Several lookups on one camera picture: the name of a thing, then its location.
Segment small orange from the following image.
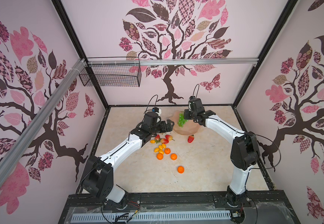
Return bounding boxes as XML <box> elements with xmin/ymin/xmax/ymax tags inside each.
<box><xmin>164</xmin><ymin>148</ymin><xmax>171</xmax><ymax>155</ymax></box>

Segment lone red strawberry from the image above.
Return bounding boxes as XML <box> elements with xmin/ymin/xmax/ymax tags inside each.
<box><xmin>188</xmin><ymin>135</ymin><xmax>195</xmax><ymax>143</ymax></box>

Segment aluminium rail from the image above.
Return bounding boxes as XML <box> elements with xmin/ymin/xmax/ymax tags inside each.
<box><xmin>88</xmin><ymin>57</ymin><xmax>259</xmax><ymax>66</ymax></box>
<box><xmin>0</xmin><ymin>58</ymin><xmax>86</xmax><ymax>187</ymax></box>

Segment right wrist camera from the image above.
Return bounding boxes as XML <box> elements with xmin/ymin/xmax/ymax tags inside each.
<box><xmin>188</xmin><ymin>96</ymin><xmax>196</xmax><ymax>111</ymax></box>

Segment right cluster red strawberry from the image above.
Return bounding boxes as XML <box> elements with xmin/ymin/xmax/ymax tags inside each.
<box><xmin>165</xmin><ymin>134</ymin><xmax>174</xmax><ymax>141</ymax></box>

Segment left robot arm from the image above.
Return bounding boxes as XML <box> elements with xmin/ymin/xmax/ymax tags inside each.
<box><xmin>79</xmin><ymin>107</ymin><xmax>175</xmax><ymax>204</ymax></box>

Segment black wire basket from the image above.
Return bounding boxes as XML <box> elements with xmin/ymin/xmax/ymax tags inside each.
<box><xmin>79</xmin><ymin>56</ymin><xmax>142</xmax><ymax>87</ymax></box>

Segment pink leaf-shaped bowl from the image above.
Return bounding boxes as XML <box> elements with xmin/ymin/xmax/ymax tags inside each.
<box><xmin>169</xmin><ymin>111</ymin><xmax>201</xmax><ymax>136</ymax></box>

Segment large orange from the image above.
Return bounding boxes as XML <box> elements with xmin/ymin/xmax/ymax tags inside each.
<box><xmin>156</xmin><ymin>153</ymin><xmax>163</xmax><ymax>160</ymax></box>

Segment left aluminium rail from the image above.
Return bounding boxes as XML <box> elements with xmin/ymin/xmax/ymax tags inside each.
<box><xmin>0</xmin><ymin>58</ymin><xmax>86</xmax><ymax>187</ymax></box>

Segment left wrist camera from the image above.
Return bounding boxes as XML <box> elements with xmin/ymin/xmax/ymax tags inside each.
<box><xmin>151</xmin><ymin>107</ymin><xmax>162</xmax><ymax>116</ymax></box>

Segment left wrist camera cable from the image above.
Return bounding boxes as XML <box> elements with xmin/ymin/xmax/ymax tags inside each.
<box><xmin>144</xmin><ymin>94</ymin><xmax>159</xmax><ymax>115</ymax></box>

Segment red strawberry with leaves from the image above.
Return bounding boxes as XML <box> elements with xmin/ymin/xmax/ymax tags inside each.
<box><xmin>154</xmin><ymin>134</ymin><xmax>161</xmax><ymax>143</ymax></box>

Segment white slotted cable duct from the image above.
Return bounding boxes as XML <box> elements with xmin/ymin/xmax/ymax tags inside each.
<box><xmin>70</xmin><ymin>211</ymin><xmax>231</xmax><ymax>224</ymax></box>

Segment pale red strawberry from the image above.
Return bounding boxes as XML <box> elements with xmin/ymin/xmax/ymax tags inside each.
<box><xmin>160</xmin><ymin>139</ymin><xmax>169</xmax><ymax>144</ymax></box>

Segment black base frame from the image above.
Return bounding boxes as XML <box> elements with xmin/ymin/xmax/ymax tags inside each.
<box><xmin>59</xmin><ymin>190</ymin><xmax>299</xmax><ymax>224</ymax></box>

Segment green grape bunch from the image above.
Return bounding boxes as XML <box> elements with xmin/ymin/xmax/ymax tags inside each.
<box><xmin>178</xmin><ymin>113</ymin><xmax>187</xmax><ymax>127</ymax></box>

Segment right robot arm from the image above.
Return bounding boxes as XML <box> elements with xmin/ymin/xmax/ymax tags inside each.
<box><xmin>184</xmin><ymin>96</ymin><xmax>260</xmax><ymax>207</ymax></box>

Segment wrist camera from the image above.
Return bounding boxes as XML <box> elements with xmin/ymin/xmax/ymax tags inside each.
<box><xmin>151</xmin><ymin>107</ymin><xmax>162</xmax><ymax>116</ymax></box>
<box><xmin>188</xmin><ymin>96</ymin><xmax>196</xmax><ymax>111</ymax></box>

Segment back aluminium rail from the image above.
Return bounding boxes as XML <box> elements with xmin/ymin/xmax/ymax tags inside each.
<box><xmin>88</xmin><ymin>57</ymin><xmax>259</xmax><ymax>66</ymax></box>

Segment lone orange front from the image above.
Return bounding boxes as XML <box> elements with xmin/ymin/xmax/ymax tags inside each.
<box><xmin>177</xmin><ymin>166</ymin><xmax>185</xmax><ymax>174</ymax></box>

